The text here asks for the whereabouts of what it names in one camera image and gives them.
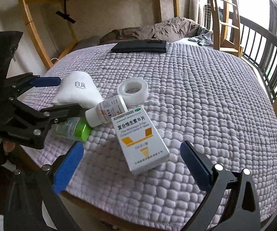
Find green wipes pack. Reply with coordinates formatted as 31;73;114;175
54;117;92;142

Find white tissue pack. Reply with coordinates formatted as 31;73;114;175
51;71;103;109

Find white pill bottle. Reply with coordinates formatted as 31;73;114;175
85;95;128;127

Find white orange medicine box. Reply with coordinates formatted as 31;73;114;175
111;106;169;175

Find grey pillow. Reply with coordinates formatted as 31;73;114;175
72;35;100;52

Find white tape roll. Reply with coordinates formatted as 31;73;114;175
117;77;149;106

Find lavender quilted bedspread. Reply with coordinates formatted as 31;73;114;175
21;42;277;230

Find dark balcony railing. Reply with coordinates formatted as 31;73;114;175
203;3;277;103

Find brown crumpled duvet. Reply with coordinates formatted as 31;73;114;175
100;17;208;44

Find grey crumpled clothing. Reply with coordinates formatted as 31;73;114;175
188;31;213;46

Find wooden bunk ladder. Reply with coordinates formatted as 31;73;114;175
209;0;242;57

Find black wall bracket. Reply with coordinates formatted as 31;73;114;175
55;0;76;24

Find wooden bed frame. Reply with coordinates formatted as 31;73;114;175
14;0;277;231

